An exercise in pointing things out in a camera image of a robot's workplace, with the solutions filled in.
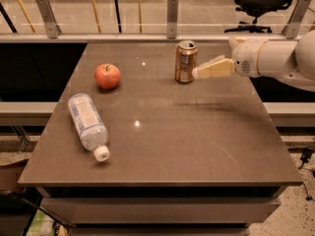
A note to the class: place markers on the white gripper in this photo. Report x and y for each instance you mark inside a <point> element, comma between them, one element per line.
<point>245,59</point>

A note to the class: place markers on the orange soda can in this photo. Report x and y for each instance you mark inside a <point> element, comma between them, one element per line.
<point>185,61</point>

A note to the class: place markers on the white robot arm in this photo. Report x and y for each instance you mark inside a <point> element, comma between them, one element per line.
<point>290,61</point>

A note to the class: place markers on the black office chair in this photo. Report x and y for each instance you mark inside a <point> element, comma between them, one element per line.
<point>256,9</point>

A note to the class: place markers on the red apple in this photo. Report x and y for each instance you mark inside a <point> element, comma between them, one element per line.
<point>107,76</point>

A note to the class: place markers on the clear plastic water bottle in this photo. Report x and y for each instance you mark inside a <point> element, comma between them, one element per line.
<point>89,126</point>

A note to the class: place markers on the grey table drawer cabinet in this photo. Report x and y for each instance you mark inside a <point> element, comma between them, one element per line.
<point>155,216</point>

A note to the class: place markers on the metal glass railing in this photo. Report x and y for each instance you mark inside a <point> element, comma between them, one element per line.
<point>289,32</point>

